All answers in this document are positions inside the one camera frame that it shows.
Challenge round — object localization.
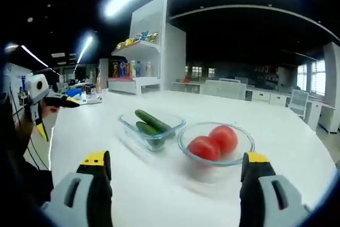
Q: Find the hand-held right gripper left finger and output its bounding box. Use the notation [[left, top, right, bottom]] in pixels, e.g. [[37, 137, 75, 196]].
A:
[[42, 150, 114, 227]]

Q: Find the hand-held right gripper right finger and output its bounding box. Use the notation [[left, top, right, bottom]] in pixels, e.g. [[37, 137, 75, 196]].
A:
[[240, 151, 311, 227]]

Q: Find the round glass storage container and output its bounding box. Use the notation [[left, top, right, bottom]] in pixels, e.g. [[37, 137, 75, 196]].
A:
[[177, 122, 256, 168]]

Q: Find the rectangular glass storage container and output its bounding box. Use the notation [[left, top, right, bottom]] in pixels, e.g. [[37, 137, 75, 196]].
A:
[[118, 111, 186, 153]]

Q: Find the red tomato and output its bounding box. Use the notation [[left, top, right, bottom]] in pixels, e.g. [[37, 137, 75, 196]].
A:
[[187, 136, 221, 162], [209, 125, 239, 156]]

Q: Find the long green cucumber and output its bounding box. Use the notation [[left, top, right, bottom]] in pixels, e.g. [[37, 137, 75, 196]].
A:
[[134, 109, 171, 133], [135, 121, 166, 147]]

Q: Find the person's left hand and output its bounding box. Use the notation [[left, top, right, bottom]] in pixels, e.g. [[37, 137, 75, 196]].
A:
[[41, 105, 61, 119]]

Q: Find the blue object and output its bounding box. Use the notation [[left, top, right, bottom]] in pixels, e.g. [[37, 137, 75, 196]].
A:
[[65, 88, 82, 98]]

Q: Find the orange bottle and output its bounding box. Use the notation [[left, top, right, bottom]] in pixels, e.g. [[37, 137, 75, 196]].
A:
[[96, 74, 104, 94]]

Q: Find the person's body in black clothing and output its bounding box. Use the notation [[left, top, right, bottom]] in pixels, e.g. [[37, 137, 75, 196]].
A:
[[0, 91, 55, 212]]

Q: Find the white table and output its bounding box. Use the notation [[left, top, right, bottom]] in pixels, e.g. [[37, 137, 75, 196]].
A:
[[49, 88, 338, 227]]

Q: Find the row of snack packets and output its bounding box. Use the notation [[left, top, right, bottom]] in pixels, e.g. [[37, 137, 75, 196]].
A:
[[115, 30, 159, 51]]

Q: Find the white drawer cabinet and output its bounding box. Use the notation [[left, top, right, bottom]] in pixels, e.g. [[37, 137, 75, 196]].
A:
[[246, 90, 291, 107]]

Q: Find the white display shelf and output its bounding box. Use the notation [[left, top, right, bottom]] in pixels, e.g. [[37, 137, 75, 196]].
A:
[[107, 0, 186, 96]]

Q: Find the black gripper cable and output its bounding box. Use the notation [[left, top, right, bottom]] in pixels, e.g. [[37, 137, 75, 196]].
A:
[[25, 131, 51, 171]]

